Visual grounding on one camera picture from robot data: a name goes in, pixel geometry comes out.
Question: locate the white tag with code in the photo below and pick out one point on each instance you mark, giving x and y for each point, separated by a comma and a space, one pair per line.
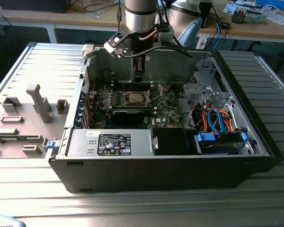
201, 43

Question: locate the silver power supply unit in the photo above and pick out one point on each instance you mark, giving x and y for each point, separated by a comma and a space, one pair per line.
80, 142

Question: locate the black upright box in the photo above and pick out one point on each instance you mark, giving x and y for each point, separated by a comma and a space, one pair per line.
206, 14

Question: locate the green motherboard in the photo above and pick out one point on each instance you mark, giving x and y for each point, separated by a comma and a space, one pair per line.
165, 111

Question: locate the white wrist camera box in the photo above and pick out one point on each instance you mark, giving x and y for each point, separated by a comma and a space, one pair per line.
117, 50

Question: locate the black finned CPU cooler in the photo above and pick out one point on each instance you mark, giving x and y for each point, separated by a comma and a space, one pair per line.
239, 15

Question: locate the beige plastic case latch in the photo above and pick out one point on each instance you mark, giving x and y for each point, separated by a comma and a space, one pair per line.
87, 50

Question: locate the black plastic shroud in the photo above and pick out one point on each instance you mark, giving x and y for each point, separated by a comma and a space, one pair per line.
170, 142

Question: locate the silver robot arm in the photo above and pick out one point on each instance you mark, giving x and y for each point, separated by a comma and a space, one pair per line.
139, 16

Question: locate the CPU socket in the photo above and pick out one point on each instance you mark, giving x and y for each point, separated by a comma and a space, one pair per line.
126, 99

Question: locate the RAM slot white clips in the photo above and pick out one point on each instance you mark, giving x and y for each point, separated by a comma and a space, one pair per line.
117, 82

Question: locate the wooden desk white frame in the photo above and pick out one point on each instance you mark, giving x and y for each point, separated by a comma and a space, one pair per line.
26, 16
251, 30

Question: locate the hard disk in blue carrier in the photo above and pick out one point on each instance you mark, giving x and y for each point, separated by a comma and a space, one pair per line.
217, 147

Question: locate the grey metal drive cage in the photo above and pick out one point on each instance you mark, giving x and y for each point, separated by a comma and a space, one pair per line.
203, 94

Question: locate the pale grey device corner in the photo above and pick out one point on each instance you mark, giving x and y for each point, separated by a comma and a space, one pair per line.
4, 222

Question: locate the grey parts rack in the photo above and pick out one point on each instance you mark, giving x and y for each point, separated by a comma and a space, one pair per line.
26, 118

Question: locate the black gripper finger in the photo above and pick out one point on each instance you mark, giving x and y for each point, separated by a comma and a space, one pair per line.
140, 68

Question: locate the green RAM stick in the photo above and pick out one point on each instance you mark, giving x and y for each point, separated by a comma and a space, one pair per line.
11, 138

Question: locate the blue plastic case latch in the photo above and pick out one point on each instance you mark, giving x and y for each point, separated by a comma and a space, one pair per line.
52, 144

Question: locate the black graphics card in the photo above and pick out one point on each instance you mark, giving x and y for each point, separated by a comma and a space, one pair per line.
127, 117

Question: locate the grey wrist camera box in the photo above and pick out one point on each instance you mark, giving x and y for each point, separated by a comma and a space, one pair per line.
166, 35

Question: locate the blue cardboard box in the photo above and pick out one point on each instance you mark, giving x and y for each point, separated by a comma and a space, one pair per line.
271, 3

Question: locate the pale blue teach pendant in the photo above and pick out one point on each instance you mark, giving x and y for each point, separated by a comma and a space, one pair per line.
191, 30

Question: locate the black flat monitor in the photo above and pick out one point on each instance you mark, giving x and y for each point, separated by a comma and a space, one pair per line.
33, 6

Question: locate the CPU with silver top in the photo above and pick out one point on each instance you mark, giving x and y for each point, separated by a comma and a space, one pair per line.
136, 98

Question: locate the black open PC case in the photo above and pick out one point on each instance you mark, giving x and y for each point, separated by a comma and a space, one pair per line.
156, 175

